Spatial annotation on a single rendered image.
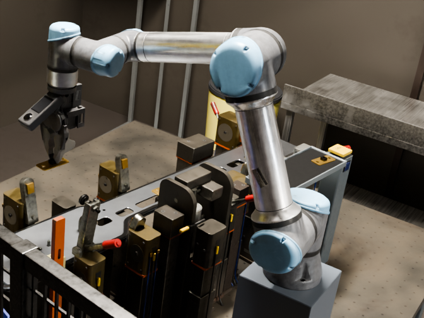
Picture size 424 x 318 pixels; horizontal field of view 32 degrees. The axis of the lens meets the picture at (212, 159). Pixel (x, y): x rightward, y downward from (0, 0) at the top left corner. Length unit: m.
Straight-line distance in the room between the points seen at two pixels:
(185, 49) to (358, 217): 1.52
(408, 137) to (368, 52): 0.97
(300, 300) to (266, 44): 0.63
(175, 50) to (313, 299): 0.69
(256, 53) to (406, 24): 2.85
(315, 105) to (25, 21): 2.18
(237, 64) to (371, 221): 1.66
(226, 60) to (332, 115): 2.19
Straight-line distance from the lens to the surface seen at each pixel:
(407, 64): 4.36
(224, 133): 2.85
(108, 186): 2.40
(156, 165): 3.20
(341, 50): 4.47
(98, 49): 1.75
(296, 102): 3.75
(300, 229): 1.65
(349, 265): 2.74
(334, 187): 2.50
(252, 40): 1.54
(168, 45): 1.78
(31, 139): 4.99
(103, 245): 1.87
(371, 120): 3.61
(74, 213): 2.22
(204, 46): 1.73
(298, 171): 2.28
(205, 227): 2.05
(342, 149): 2.49
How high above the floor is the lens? 2.14
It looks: 26 degrees down
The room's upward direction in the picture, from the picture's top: 8 degrees clockwise
